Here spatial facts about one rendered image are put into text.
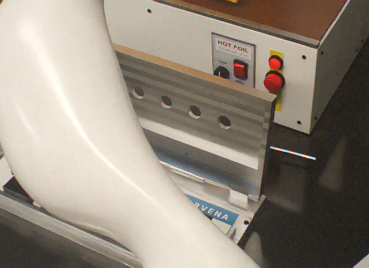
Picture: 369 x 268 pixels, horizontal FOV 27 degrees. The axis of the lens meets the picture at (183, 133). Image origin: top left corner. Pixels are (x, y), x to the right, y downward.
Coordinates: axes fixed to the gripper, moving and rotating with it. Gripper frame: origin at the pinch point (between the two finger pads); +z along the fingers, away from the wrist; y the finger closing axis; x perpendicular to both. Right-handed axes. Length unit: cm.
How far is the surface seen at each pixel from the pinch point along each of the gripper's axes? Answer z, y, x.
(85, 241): 3.8, 14.0, -6.0
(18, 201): 2.8, 1.0, -5.1
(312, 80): -13.9, 34.2, 27.0
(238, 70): -11.9, 21.9, 26.4
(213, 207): 1.1, 27.9, 7.9
